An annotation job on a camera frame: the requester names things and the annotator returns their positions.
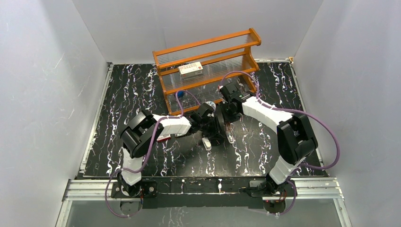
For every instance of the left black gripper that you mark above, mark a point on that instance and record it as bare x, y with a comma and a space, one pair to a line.
210, 135

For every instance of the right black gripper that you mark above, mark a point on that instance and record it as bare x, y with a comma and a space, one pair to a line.
226, 118

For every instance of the white stapler part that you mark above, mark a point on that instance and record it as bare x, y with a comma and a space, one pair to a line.
207, 144

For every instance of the small red white staple box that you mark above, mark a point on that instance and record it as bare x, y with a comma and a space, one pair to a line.
162, 138

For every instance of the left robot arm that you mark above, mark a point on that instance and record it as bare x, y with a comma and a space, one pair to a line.
143, 131

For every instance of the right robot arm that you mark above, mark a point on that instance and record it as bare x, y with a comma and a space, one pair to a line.
296, 138

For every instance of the round patterned tape roll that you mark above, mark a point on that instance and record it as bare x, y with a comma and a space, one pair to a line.
212, 104

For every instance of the small blue object on shelf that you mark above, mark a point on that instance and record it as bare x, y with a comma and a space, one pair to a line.
180, 94

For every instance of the orange wooden shelf rack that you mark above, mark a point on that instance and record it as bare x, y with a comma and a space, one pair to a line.
223, 56

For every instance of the white red staple box on shelf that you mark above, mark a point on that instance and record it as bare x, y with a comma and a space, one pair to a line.
191, 69

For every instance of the black base bar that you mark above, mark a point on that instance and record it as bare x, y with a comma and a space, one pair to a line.
248, 192

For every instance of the aluminium rail frame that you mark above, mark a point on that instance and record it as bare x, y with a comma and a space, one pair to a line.
307, 188

